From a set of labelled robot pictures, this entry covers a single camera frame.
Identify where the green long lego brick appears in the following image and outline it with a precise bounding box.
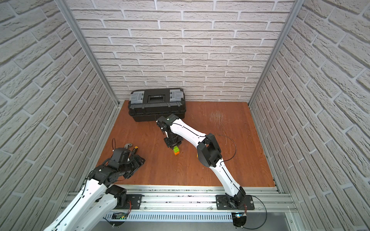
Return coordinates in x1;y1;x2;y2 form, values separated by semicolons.
173;146;180;153

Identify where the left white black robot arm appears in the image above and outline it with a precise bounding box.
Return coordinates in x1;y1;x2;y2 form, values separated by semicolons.
46;143;145;231

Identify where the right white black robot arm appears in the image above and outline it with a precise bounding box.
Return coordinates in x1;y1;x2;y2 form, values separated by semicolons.
156;114;246;209

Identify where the black plastic toolbox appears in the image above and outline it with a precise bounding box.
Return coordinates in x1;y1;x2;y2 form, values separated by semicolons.
128;88;187;122

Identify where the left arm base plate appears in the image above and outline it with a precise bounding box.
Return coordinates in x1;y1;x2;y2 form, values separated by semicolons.
114;194;143;210

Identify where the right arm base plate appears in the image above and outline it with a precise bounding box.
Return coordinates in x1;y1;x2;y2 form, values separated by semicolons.
215;194;255;210

